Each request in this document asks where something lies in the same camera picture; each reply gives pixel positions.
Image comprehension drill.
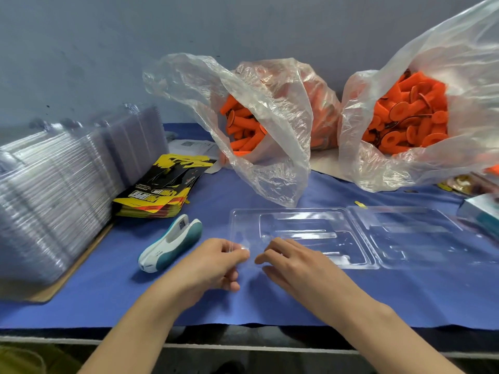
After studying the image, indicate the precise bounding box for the white printed paper sheet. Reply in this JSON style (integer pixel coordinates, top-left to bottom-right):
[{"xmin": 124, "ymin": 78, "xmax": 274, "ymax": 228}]
[{"xmin": 167, "ymin": 138, "xmax": 223, "ymax": 172}]

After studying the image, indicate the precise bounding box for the person's left hand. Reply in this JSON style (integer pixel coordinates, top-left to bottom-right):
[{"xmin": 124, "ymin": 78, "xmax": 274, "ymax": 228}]
[{"xmin": 160, "ymin": 237, "xmax": 252, "ymax": 310}]

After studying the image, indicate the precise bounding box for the person's right hand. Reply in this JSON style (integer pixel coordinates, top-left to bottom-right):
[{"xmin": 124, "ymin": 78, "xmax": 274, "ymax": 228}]
[{"xmin": 255, "ymin": 237, "xmax": 385, "ymax": 326}]

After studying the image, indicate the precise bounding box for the stack of clear blister shells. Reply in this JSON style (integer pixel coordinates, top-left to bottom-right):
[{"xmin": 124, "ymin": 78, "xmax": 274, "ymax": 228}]
[{"xmin": 0, "ymin": 105, "xmax": 168, "ymax": 289}]

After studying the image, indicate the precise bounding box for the stack of yellow black cards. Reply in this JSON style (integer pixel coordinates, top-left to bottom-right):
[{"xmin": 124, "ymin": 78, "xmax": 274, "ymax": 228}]
[{"xmin": 113, "ymin": 154, "xmax": 215, "ymax": 219}]

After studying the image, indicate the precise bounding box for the person's left forearm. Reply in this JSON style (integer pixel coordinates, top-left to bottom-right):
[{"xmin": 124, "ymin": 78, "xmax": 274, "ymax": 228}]
[{"xmin": 78, "ymin": 288, "xmax": 192, "ymax": 374}]

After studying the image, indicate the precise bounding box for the yellow plastic crate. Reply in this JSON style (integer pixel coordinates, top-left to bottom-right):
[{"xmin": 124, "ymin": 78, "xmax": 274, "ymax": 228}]
[{"xmin": 0, "ymin": 346, "xmax": 48, "ymax": 374}]

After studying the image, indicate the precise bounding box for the teal hand stapler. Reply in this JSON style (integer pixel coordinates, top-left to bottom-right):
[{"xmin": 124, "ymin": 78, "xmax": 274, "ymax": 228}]
[{"xmin": 138, "ymin": 214, "xmax": 204, "ymax": 274}]

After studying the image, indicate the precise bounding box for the large clear plastic bag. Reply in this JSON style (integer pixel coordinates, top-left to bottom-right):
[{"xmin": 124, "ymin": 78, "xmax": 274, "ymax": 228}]
[{"xmin": 339, "ymin": 0, "xmax": 499, "ymax": 193}]

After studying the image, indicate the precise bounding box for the teal white cardboard box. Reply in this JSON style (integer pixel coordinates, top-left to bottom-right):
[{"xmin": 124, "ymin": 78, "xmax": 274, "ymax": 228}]
[{"xmin": 457, "ymin": 192, "xmax": 499, "ymax": 238}]

